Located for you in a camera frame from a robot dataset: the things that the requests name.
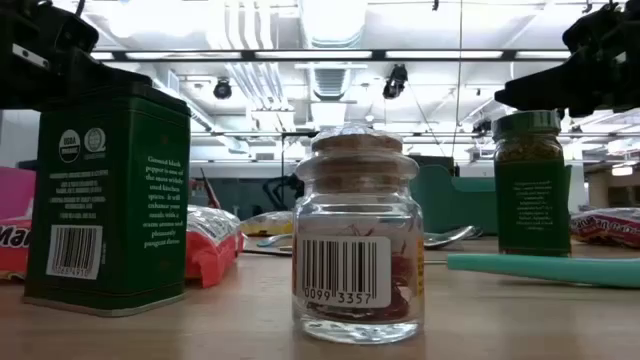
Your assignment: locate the green plastic bin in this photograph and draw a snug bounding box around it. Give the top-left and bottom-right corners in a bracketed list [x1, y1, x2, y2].
[409, 163, 579, 236]

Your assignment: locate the black spotlight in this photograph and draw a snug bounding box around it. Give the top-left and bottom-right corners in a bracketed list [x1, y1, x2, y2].
[382, 63, 409, 100]
[213, 77, 234, 100]

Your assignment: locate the green pepper spice tin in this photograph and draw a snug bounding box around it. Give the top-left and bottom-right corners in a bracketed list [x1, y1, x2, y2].
[22, 80, 192, 318]

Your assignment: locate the spoon with mint green handle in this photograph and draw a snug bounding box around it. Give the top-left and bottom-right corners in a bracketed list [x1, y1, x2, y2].
[424, 252, 640, 290]

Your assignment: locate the red ramen noodle packet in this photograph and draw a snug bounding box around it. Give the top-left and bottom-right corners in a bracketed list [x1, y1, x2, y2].
[0, 203, 246, 289]

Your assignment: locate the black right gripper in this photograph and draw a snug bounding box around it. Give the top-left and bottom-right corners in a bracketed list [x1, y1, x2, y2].
[494, 0, 640, 119]

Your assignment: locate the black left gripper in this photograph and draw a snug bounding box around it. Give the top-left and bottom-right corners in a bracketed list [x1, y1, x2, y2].
[0, 0, 153, 112]

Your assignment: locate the black light bar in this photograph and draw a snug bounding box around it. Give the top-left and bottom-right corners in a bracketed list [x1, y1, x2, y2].
[89, 48, 571, 63]

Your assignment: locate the clear yellow snack packet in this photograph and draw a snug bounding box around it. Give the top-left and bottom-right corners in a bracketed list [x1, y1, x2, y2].
[239, 209, 295, 238]

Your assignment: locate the plain silver spoon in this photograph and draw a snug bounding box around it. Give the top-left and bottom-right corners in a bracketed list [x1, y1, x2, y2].
[423, 224, 479, 250]

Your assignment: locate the black monitor screen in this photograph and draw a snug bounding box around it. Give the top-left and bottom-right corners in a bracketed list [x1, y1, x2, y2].
[412, 154, 461, 177]

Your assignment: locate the green lid oregano jar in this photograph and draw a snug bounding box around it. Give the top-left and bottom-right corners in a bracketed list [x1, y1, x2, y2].
[492, 109, 573, 258]

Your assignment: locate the pink plastic tray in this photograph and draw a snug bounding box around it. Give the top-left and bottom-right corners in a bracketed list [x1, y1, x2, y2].
[0, 166, 37, 221]

